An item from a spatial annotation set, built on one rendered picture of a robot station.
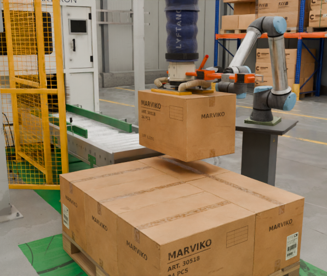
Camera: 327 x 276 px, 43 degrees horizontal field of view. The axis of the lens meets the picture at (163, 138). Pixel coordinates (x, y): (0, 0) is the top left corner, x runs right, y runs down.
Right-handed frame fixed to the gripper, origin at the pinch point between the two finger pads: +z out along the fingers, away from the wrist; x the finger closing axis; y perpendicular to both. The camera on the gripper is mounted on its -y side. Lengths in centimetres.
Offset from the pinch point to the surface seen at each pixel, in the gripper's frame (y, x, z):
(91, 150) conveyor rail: 102, -66, 35
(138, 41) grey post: 345, 20, -157
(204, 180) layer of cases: -9, -66, 9
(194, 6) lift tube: 16.5, 42.2, -1.9
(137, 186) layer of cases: 5, -66, 50
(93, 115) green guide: 216, -59, -20
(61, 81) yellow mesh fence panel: 138, -13, 44
